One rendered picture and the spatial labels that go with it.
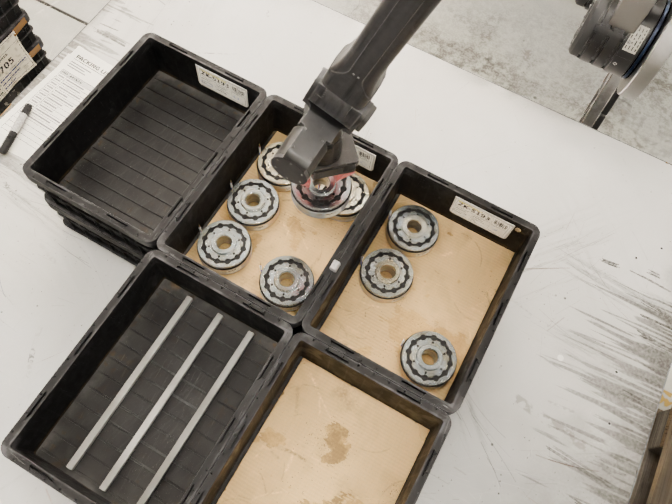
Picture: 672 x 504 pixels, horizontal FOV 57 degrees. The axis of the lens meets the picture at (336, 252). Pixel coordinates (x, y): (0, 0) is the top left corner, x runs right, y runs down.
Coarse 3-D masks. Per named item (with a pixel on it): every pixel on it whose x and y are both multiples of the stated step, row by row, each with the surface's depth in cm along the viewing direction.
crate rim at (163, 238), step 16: (272, 96) 124; (256, 112) 122; (368, 144) 121; (224, 160) 117; (208, 176) 116; (384, 176) 118; (368, 208) 116; (176, 224) 111; (352, 224) 114; (160, 240) 110; (176, 256) 109; (336, 256) 111; (208, 272) 108; (240, 288) 107; (320, 288) 108; (256, 304) 106; (272, 304) 107; (304, 304) 107; (288, 320) 106
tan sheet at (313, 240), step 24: (288, 192) 127; (216, 216) 124; (288, 216) 125; (264, 240) 122; (288, 240) 123; (312, 240) 123; (336, 240) 123; (264, 264) 120; (312, 264) 121; (288, 312) 117
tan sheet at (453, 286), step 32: (384, 224) 125; (448, 224) 126; (448, 256) 123; (480, 256) 124; (512, 256) 124; (352, 288) 119; (416, 288) 120; (448, 288) 121; (480, 288) 121; (352, 320) 117; (384, 320) 117; (416, 320) 118; (448, 320) 118; (480, 320) 118; (384, 352) 115; (448, 384) 113
